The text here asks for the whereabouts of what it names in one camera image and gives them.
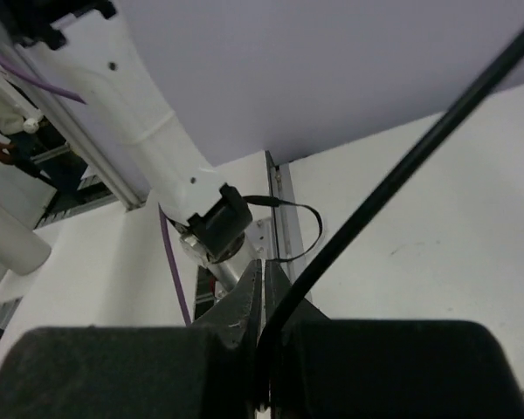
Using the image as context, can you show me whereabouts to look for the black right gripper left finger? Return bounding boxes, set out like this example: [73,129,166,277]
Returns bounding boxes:
[0,261,262,418]

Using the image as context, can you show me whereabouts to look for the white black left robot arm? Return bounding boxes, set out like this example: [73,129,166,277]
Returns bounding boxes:
[0,1,254,290]

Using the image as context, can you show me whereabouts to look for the aluminium table edge rail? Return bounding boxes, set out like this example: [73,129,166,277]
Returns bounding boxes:
[265,151,307,282]

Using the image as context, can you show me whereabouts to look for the person in background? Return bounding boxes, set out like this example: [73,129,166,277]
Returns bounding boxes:
[0,93,36,165]

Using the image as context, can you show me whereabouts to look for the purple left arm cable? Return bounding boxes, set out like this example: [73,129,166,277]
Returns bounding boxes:
[0,37,193,326]

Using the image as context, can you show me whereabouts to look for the white cylinder object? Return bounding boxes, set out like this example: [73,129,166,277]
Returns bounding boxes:
[0,204,52,276]

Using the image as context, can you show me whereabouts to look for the thin black headset cable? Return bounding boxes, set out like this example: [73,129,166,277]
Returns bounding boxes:
[252,3,524,402]

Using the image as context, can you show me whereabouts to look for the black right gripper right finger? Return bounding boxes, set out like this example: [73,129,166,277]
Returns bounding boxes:
[264,259,524,419]

